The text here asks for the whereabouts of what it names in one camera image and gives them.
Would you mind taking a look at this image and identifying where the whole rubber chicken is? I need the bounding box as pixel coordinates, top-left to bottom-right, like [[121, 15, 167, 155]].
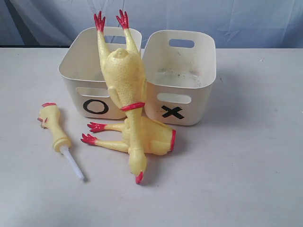
[[94, 10, 147, 184]]

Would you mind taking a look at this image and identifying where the rubber chicken head with tube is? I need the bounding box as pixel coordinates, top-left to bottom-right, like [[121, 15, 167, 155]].
[[38, 102, 85, 181]]

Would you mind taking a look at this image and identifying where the white bin marked O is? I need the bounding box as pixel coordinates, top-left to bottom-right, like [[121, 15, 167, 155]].
[[58, 26, 143, 120]]

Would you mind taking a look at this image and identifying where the white bin marked X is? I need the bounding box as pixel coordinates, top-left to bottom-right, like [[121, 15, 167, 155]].
[[143, 30, 216, 125]]

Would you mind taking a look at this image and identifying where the headless rubber chicken body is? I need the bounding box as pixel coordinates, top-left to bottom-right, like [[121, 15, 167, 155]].
[[81, 117, 176, 156]]

